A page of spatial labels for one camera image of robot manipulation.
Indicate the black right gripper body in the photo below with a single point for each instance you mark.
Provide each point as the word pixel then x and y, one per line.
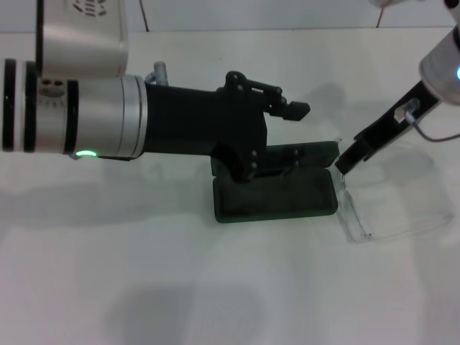
pixel 388 131

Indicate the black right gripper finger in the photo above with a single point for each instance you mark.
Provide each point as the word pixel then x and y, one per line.
pixel 352 160

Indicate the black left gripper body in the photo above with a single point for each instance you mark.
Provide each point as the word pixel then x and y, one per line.
pixel 201 122

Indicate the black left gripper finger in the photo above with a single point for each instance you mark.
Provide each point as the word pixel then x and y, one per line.
pixel 293 110
pixel 280 161

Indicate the green glasses case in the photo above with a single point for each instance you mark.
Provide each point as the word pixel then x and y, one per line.
pixel 273 206

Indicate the clear white glasses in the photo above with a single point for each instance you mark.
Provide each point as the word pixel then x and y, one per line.
pixel 350 212

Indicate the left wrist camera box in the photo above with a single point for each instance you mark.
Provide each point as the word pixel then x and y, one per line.
pixel 82 36

